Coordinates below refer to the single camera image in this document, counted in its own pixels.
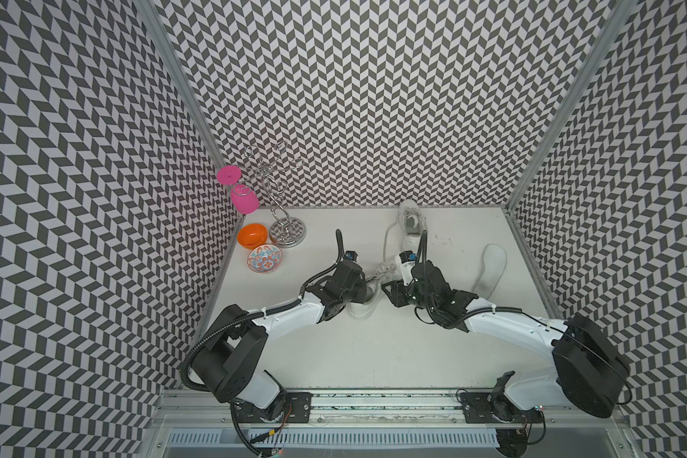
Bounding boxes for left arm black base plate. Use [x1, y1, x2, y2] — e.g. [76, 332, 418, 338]
[231, 391, 312, 424]

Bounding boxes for orange bowl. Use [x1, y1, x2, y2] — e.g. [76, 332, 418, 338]
[237, 223, 268, 250]

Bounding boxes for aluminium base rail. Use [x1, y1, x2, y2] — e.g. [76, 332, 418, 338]
[148, 389, 625, 431]

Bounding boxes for silver wire glass rack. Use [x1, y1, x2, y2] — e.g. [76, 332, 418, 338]
[242, 146, 306, 249]

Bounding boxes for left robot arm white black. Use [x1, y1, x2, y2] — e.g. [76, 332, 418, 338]
[179, 230, 366, 410]

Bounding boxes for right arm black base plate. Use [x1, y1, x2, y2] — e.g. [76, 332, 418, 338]
[455, 390, 544, 426]

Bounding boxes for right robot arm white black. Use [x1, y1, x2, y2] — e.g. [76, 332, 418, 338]
[381, 237, 631, 423]

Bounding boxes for white sneaker one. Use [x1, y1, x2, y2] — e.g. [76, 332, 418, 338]
[345, 255, 402, 320]
[383, 200, 427, 261]

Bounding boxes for pink wine glass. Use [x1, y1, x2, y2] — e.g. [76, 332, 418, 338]
[217, 165, 260, 215]

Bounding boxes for white shoe insole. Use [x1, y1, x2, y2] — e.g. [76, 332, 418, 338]
[473, 244, 508, 299]

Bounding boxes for patterned floral bowl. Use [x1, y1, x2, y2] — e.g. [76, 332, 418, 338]
[246, 244, 282, 274]

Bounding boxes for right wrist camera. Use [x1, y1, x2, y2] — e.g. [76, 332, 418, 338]
[398, 250, 417, 286]

